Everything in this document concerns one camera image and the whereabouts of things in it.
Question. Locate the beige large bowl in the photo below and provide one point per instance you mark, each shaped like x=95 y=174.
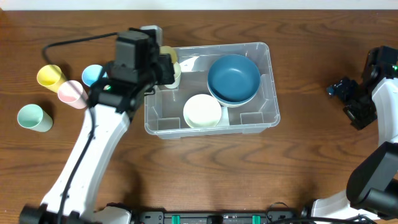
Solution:
x=231 y=104

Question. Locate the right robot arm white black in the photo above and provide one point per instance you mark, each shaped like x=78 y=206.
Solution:
x=371 y=191

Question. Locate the white small bowl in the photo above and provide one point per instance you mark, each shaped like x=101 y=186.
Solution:
x=202 y=111

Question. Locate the clear plastic storage container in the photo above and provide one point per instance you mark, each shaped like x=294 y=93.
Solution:
x=163 y=111

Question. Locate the white cup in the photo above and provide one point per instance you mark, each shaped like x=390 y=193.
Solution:
x=177 y=76

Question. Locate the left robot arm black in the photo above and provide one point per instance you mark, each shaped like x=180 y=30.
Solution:
x=113 y=99

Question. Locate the pink cup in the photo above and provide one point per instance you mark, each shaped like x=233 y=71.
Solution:
x=73 y=94

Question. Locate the light blue cup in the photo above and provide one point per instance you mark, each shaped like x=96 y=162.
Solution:
x=90 y=74

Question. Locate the yellow cup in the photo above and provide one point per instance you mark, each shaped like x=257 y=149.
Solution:
x=169 y=50
x=51 y=77

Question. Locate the mint green cup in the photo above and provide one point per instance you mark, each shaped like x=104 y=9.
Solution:
x=33 y=117

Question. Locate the white label in container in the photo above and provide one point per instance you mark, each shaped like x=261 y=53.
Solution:
x=224 y=121

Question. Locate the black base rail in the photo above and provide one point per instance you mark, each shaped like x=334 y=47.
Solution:
x=159 y=217

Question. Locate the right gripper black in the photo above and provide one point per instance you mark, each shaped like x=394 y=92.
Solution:
x=354 y=104

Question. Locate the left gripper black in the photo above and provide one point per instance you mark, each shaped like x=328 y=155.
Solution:
x=166 y=69

